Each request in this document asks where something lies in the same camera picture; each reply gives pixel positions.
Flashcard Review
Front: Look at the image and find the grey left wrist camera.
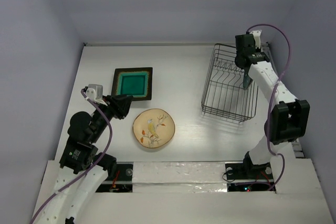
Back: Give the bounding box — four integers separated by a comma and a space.
84, 84, 103, 101

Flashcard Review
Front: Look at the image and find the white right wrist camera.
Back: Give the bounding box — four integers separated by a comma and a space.
248, 30, 262, 51

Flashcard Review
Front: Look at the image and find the silver foil covered board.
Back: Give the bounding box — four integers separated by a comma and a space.
132, 162, 227, 193

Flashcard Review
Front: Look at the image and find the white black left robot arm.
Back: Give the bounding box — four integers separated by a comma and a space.
30, 94, 133, 223

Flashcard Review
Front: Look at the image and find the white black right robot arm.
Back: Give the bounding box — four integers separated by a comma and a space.
235, 30, 310, 178

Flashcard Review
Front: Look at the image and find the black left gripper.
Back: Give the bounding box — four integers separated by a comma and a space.
90, 93, 133, 142

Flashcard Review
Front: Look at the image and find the dark wire dish rack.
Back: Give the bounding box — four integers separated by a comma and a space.
201, 44, 258, 122

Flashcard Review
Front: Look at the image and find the cream bird round plate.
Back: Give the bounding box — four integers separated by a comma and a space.
132, 109, 176, 149

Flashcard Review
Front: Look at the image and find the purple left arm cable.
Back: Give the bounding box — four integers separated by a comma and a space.
30, 87, 113, 224

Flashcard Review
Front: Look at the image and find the teal square glazed plate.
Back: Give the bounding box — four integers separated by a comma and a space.
111, 67, 153, 101

